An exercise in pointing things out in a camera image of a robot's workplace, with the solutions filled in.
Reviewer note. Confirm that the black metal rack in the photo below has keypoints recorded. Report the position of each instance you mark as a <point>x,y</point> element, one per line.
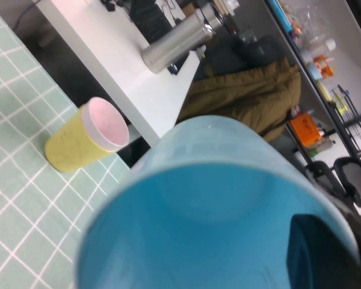
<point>350,120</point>

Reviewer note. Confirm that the orange plastic crate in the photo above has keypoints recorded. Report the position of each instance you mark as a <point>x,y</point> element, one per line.
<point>305,129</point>

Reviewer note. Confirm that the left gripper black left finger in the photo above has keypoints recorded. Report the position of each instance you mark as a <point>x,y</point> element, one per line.
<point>319,259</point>

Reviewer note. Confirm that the dark grey bag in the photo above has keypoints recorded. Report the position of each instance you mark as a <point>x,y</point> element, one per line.
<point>228,54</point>

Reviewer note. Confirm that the yellow cup pink inside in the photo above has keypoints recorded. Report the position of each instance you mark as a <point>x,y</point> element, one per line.
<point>69,144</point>

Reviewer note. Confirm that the stainless steel thermos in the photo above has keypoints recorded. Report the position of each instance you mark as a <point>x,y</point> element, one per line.
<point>174,42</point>

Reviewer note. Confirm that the light blue plastic cup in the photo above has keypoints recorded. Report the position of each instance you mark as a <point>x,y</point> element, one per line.
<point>183,225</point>

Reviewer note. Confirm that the olive padded jacket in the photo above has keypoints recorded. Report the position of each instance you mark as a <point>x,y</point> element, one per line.
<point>243,96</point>

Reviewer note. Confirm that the black computer keyboard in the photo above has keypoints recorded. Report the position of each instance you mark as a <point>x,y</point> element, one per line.
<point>153,21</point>

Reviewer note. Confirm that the white desk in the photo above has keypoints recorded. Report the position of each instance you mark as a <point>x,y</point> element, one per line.
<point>114,60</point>

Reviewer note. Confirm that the black mesh office chair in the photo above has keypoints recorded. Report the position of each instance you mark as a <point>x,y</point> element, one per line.
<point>353,177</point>

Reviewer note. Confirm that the green grid tablecloth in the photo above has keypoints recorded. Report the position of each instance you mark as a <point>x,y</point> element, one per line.
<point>24,210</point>

